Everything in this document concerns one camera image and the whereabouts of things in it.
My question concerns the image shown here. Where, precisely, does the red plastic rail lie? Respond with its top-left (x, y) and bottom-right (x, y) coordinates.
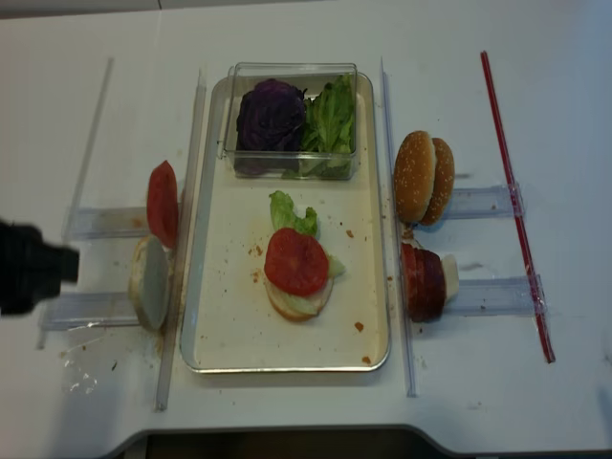
top-left (480, 51), bottom-right (556, 364)

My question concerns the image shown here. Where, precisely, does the clear holder upper right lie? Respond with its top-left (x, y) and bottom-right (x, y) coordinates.
top-left (444, 184), bottom-right (525, 220)

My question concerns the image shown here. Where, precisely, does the bun slice standing left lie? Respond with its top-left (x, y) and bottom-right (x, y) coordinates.
top-left (128, 234), bottom-right (170, 332)

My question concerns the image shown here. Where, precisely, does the sesame bun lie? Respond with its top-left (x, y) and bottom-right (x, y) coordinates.
top-left (393, 130), bottom-right (436, 224)
top-left (420, 138), bottom-right (455, 226)

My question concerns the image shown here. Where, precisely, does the clear holder upper left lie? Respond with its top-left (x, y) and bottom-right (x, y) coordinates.
top-left (62, 208), bottom-right (149, 241)

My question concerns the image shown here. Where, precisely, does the lettuce leaf on bun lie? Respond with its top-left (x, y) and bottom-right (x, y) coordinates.
top-left (268, 189), bottom-right (346, 312)

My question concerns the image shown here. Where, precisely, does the white cheese slice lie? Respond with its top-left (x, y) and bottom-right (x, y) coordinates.
top-left (441, 254), bottom-right (459, 304)

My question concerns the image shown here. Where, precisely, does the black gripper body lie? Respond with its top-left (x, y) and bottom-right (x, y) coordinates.
top-left (1, 221), bottom-right (60, 317)

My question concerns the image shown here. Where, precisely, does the clear rail far left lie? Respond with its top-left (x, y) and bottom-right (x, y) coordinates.
top-left (35, 57), bottom-right (116, 350)

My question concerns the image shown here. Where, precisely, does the green lettuce in container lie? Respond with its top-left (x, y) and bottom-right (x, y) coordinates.
top-left (282, 74), bottom-right (356, 179)

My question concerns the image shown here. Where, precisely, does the purple cabbage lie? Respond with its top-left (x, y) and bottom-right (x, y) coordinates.
top-left (234, 78), bottom-right (306, 176)

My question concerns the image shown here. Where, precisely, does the clear rail right of tray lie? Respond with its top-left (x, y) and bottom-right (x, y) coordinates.
top-left (380, 59), bottom-right (418, 399)

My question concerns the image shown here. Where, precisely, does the metal serving tray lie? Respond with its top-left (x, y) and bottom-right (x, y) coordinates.
top-left (181, 75), bottom-right (390, 374)

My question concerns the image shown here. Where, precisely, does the clear rail of tray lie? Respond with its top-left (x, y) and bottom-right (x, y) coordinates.
top-left (380, 59), bottom-right (418, 399)
top-left (154, 68), bottom-right (207, 412)

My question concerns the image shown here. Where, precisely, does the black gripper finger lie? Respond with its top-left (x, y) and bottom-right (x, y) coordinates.
top-left (43, 244), bottom-right (79, 283)

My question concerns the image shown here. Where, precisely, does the clear holder lower right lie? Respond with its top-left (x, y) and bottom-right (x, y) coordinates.
top-left (444, 275), bottom-right (548, 317)

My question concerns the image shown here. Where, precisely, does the clear rail left of tray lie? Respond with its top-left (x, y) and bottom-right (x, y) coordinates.
top-left (154, 68), bottom-right (207, 412)

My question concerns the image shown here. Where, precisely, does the bottom bun slice on tray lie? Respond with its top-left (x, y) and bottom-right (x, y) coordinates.
top-left (264, 279), bottom-right (334, 322)

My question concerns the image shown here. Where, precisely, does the clear holder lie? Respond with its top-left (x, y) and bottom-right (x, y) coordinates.
top-left (444, 275), bottom-right (548, 317)
top-left (62, 208), bottom-right (149, 241)
top-left (39, 292), bottom-right (139, 331)
top-left (444, 184), bottom-right (525, 220)

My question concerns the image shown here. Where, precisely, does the clear plastic container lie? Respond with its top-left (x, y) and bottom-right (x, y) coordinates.
top-left (221, 62), bottom-right (358, 180)

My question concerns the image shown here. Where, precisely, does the stack of meat patties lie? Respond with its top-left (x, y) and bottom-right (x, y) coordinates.
top-left (402, 244), bottom-right (446, 323)

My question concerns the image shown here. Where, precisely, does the tomato slice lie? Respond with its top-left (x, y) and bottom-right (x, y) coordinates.
top-left (146, 161), bottom-right (179, 250)
top-left (264, 228), bottom-right (329, 296)

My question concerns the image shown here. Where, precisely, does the sesame bun top front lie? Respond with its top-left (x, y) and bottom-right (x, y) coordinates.
top-left (393, 130), bottom-right (436, 224)

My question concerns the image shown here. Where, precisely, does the clear holder lower left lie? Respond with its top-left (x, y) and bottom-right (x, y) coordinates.
top-left (39, 292), bottom-right (139, 331)

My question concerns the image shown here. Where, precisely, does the sesame bun top rear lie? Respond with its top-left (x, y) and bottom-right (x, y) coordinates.
top-left (420, 138), bottom-right (455, 226)

